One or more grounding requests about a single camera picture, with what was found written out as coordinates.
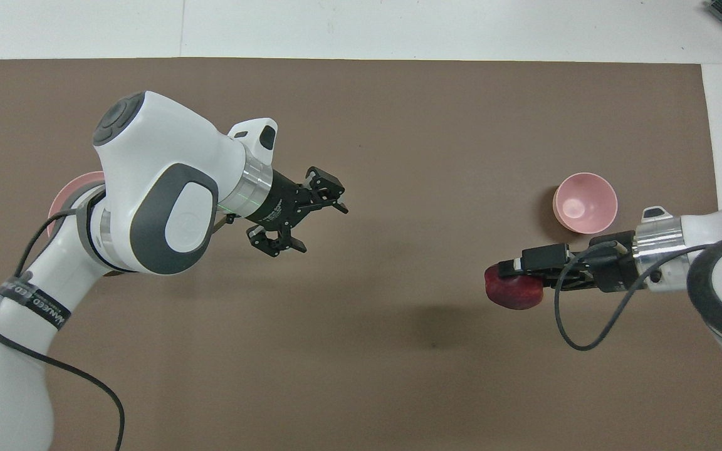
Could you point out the dark red apple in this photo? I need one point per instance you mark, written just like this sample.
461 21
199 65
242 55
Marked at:
514 293

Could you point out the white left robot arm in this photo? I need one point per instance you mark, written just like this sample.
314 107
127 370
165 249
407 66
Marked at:
160 188

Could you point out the pink plate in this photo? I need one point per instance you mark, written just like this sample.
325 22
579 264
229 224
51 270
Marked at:
68 191

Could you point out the pink bowl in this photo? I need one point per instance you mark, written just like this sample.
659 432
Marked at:
586 203

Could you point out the brown table mat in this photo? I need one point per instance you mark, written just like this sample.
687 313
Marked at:
398 376

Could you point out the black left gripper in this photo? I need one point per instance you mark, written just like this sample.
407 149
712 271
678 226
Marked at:
279 203

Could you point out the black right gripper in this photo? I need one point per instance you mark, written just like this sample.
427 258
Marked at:
612 266

